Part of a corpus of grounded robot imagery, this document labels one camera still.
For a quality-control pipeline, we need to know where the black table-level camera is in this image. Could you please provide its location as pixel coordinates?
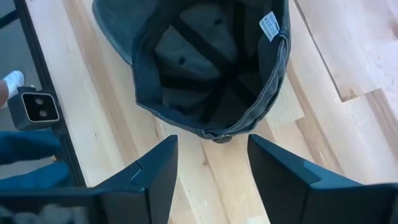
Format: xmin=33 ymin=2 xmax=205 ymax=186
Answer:
xmin=7 ymin=86 xmax=60 ymax=131

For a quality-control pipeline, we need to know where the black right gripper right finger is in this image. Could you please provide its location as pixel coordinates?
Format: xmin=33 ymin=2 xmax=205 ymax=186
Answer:
xmin=248 ymin=134 xmax=363 ymax=224

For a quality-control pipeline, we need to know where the black aluminium table frame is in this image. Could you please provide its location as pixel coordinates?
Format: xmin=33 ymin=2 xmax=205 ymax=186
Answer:
xmin=0 ymin=0 xmax=86 ymax=187

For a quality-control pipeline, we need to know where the dark grey baseball cap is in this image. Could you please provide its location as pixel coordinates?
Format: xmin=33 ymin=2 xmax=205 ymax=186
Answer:
xmin=92 ymin=0 xmax=292 ymax=144

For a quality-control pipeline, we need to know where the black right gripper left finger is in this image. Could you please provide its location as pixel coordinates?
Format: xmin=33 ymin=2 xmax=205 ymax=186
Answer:
xmin=95 ymin=134 xmax=178 ymax=224

